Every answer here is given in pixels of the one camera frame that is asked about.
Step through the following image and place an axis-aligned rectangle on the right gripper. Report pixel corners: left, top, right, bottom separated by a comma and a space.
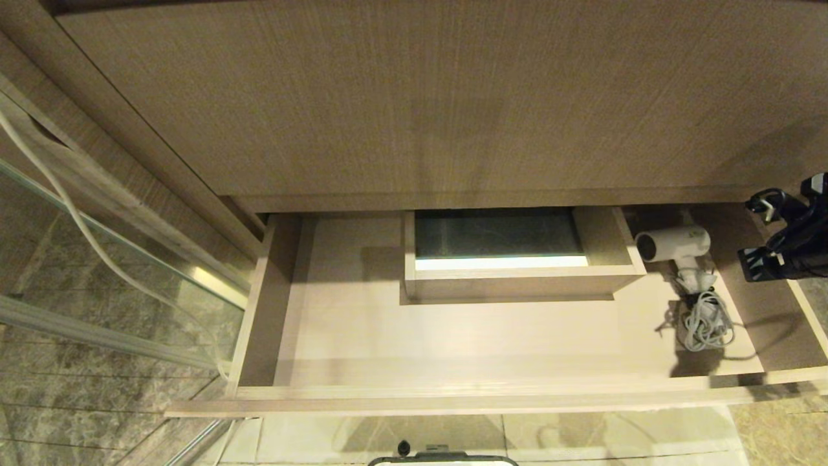
737, 246, 803, 283

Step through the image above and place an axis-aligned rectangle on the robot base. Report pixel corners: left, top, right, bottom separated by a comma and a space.
367, 440, 519, 466

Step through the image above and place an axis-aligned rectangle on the light wooden drawer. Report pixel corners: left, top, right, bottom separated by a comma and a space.
165, 205, 828, 419

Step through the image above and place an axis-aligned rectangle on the wooden vanity cabinet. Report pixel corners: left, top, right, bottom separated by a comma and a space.
0, 0, 828, 261

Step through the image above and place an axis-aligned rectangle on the glass shower door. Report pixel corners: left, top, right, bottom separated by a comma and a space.
0, 159, 254, 377

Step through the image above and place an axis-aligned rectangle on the black cable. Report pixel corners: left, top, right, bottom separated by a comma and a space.
744, 187, 791, 225

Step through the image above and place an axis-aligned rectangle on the white hair dryer with cord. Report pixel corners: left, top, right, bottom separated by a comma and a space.
635, 224, 737, 353

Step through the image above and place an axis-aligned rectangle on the metal floor rail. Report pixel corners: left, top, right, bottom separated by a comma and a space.
162, 418, 241, 466

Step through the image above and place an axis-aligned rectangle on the white hose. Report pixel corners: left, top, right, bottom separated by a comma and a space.
0, 109, 232, 383

